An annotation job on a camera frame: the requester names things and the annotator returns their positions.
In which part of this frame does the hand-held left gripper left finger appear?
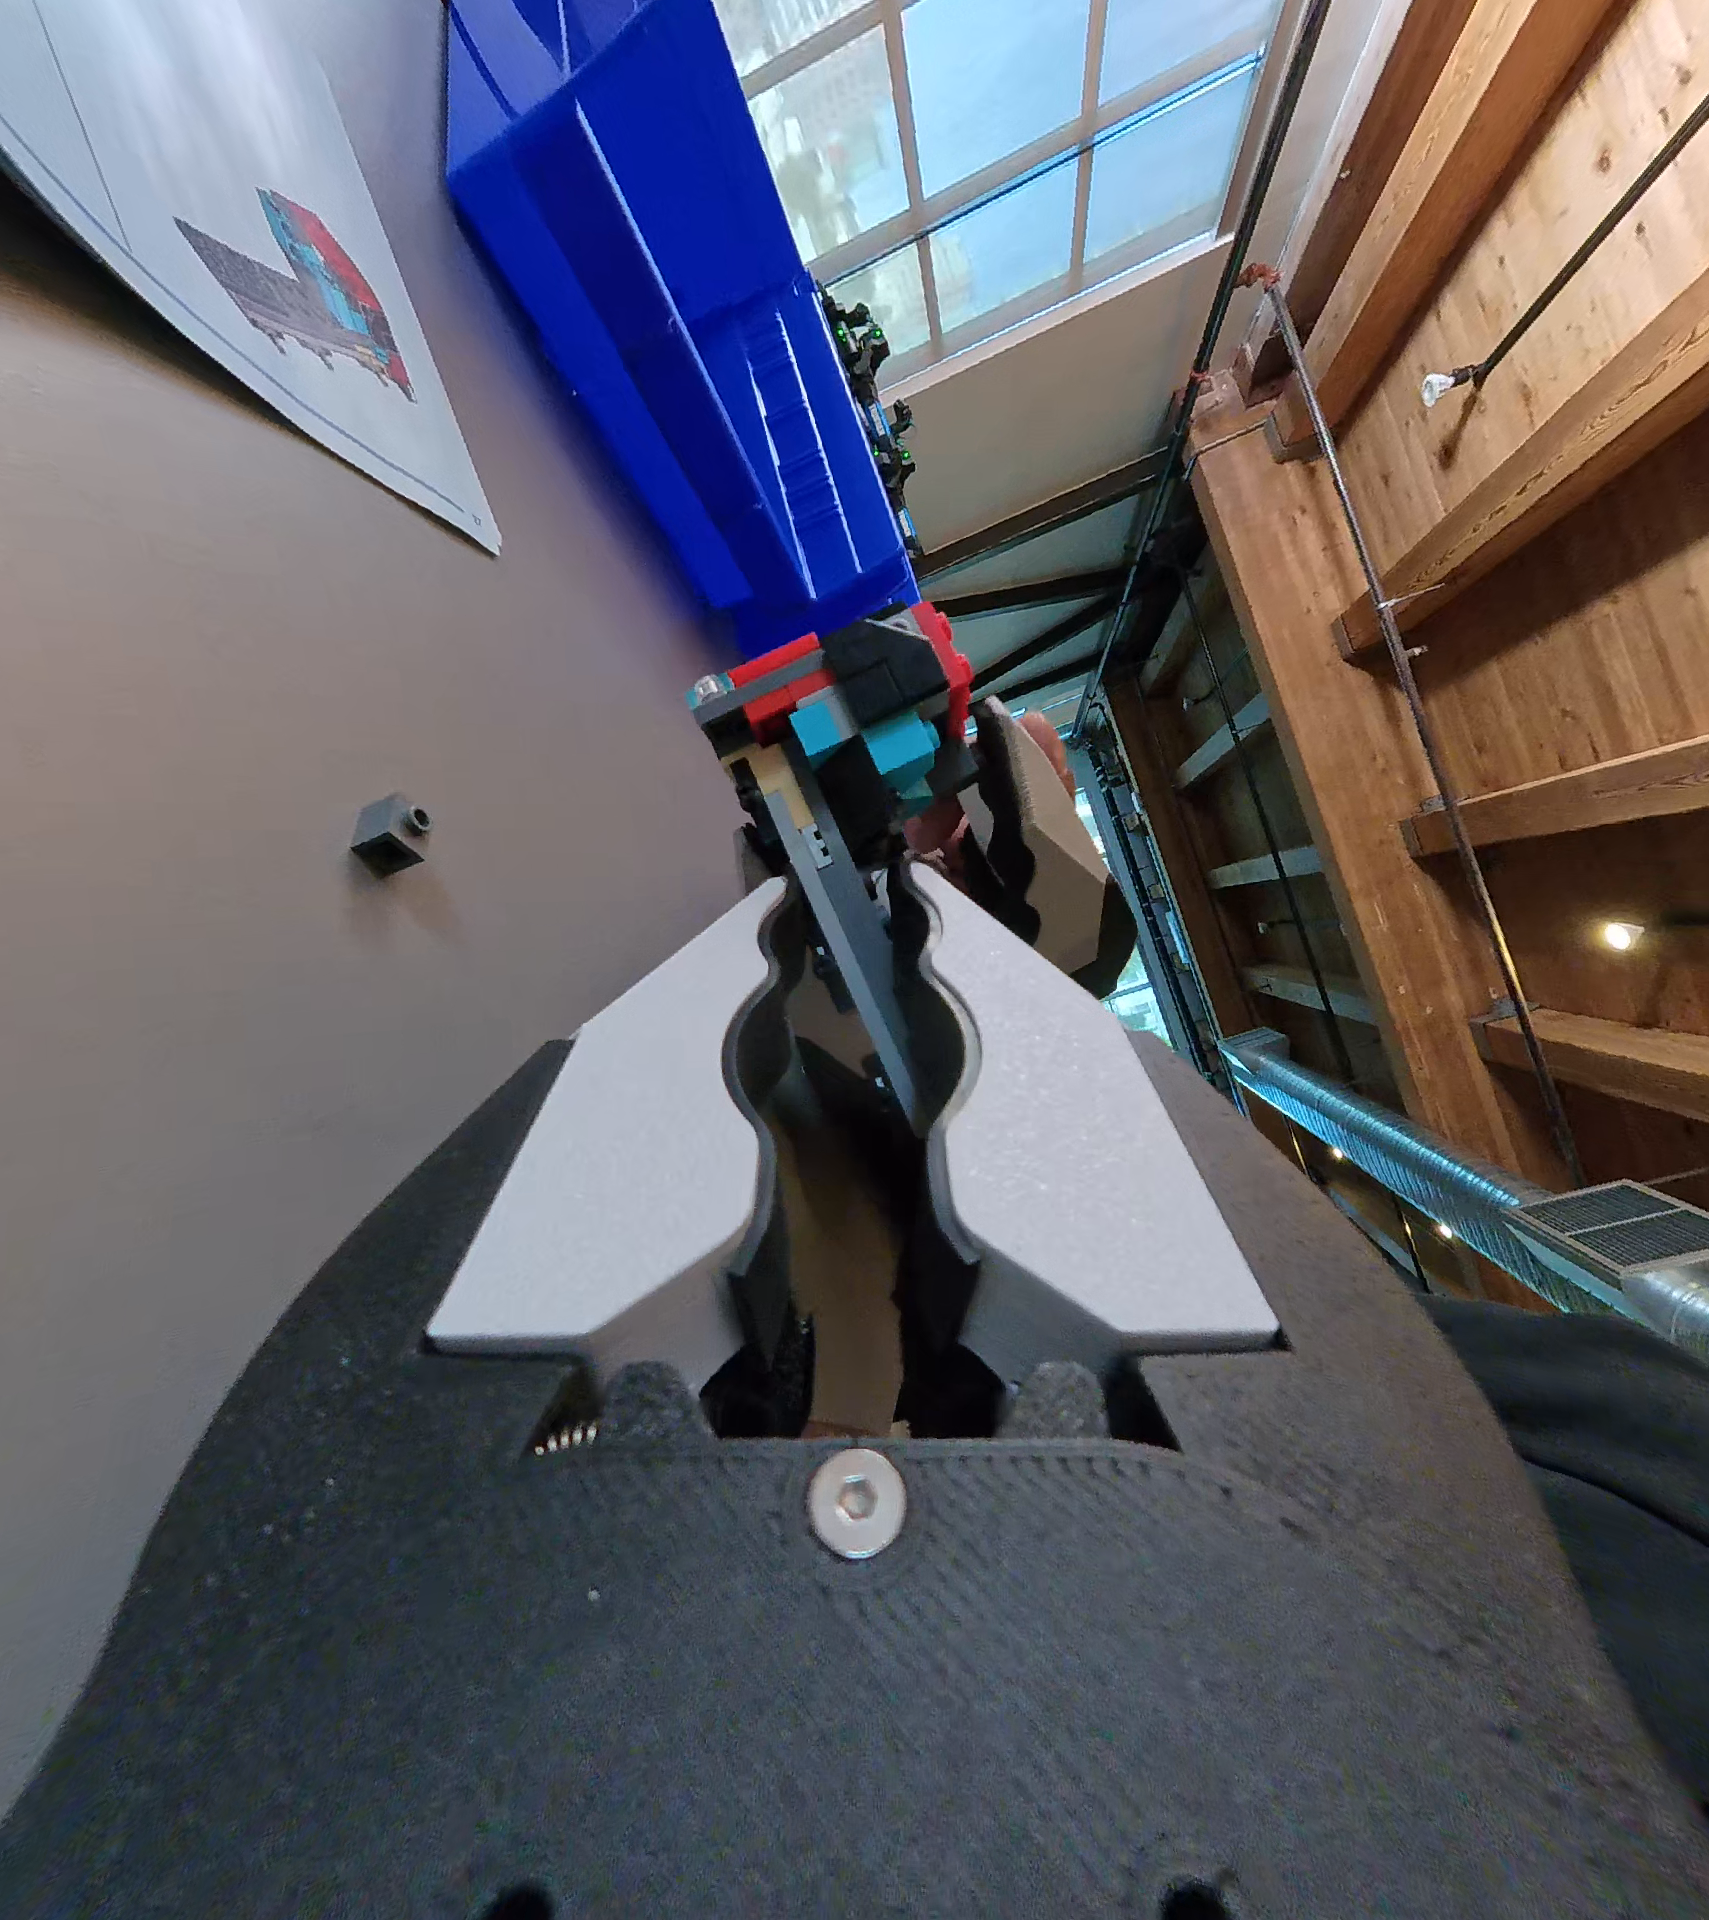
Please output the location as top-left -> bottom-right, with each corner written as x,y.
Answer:
425,876 -> 815,1391

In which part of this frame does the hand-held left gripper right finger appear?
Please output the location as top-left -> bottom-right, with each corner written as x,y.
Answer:
898,863 -> 1283,1387

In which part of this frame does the toy brick model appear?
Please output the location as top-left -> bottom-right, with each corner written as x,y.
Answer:
687,601 -> 979,1134

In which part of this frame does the person's right hand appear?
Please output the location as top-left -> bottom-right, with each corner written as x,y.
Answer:
902,795 -> 989,907

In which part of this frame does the small grey brick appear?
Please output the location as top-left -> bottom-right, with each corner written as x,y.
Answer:
350,799 -> 436,880

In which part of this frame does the small blue storage bin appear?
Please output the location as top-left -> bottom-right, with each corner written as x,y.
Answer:
726,284 -> 930,654

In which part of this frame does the wooden ceiling beam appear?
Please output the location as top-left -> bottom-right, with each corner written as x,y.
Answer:
1468,1005 -> 1709,1155
1400,712 -> 1709,859
1335,247 -> 1709,663
1259,0 -> 1629,460

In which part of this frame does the hanging spot lamp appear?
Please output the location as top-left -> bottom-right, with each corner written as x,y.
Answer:
1420,0 -> 1709,411

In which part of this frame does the rusty ceiling rod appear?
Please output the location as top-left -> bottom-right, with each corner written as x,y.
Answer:
1236,263 -> 1591,1189

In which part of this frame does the person's dark clothing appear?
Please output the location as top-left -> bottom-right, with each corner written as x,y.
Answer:
1425,1297 -> 1709,1920

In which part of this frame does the large blue storage bin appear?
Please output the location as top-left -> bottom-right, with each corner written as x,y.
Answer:
446,0 -> 811,618

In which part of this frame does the large paned window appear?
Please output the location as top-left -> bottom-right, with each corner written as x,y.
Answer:
709,0 -> 1283,362

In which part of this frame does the building instruction booklet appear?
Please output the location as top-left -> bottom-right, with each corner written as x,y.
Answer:
0,0 -> 501,559

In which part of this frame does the silver ventilation duct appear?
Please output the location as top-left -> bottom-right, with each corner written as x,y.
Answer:
1220,1035 -> 1709,1420

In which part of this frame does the duct vent grille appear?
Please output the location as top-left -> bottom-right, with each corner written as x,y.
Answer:
1514,1180 -> 1709,1279

